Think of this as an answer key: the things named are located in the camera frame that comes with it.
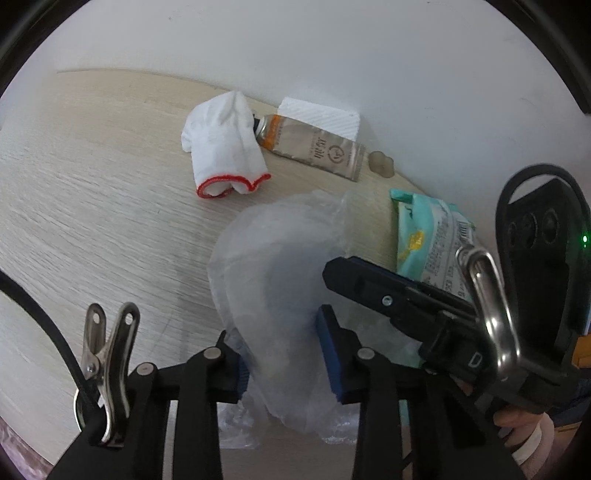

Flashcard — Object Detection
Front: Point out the beige tube orange band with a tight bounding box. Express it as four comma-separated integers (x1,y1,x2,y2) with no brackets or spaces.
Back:
253,114,368,184

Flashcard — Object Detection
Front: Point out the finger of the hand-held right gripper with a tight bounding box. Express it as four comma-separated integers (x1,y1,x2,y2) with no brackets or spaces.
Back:
322,256,476,333
390,272,476,318

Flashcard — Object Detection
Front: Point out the white folded tissue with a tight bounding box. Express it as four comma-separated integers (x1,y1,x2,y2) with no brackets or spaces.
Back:
277,96,361,141

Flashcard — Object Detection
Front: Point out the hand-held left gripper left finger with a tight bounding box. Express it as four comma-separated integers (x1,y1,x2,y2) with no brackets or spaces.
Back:
45,329,253,480

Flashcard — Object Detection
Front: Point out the black cable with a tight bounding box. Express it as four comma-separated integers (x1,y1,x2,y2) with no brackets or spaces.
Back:
495,161,591,296
0,271,105,418

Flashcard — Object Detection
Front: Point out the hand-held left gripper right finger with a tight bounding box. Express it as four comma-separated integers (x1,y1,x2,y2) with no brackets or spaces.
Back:
315,304,526,480

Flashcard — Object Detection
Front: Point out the metal spring clip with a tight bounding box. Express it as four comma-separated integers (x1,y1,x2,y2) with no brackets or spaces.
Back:
74,302,141,449
455,246,521,383

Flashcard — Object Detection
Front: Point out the person's right hand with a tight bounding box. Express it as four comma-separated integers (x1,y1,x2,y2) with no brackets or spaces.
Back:
492,401,557,446

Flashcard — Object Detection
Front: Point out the teal wet wipes packet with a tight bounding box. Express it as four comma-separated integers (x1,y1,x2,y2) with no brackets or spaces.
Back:
389,188,477,303

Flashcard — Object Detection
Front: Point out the white ribbed wristband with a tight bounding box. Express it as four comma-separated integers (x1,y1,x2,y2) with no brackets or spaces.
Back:
510,415,550,468

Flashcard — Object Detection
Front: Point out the white glove red cuff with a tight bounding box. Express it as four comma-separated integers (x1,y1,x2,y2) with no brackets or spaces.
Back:
180,91,272,200

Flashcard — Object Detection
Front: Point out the light wooden table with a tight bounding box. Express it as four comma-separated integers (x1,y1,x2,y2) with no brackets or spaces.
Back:
0,69,462,480

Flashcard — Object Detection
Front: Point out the clear plastic bag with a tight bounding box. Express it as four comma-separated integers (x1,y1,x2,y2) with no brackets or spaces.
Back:
209,189,416,450

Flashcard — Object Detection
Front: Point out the small beige lump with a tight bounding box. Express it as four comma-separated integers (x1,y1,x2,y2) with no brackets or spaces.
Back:
368,151,396,179

